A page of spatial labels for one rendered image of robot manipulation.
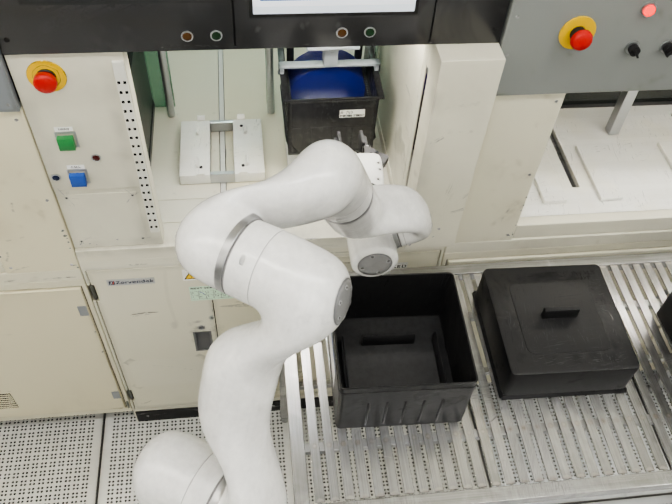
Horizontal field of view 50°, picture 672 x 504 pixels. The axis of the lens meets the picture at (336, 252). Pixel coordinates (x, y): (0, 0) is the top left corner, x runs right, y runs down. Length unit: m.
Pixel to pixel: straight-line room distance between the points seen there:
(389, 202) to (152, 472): 0.54
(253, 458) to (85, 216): 0.83
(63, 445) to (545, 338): 1.54
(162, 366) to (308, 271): 1.38
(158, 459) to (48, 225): 0.75
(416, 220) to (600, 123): 1.09
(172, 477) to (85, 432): 1.42
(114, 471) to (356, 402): 1.13
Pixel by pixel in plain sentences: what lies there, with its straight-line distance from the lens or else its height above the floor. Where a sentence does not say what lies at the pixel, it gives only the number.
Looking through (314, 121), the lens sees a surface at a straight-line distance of 1.71.
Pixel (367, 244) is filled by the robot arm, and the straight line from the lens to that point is 1.22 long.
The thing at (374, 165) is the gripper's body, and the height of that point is 1.21.
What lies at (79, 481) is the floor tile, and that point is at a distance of 2.41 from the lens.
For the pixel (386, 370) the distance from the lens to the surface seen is 1.62.
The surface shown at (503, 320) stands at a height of 0.86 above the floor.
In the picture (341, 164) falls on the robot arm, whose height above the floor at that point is 1.54.
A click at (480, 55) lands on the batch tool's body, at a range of 1.37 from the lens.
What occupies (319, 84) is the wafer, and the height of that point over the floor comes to 1.08.
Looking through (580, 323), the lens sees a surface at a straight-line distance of 1.68.
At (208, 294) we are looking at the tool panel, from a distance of 1.85.
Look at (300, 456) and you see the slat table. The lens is 1.53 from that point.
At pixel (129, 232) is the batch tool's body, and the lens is 1.68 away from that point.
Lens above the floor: 2.16
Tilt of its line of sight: 51 degrees down
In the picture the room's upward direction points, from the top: 5 degrees clockwise
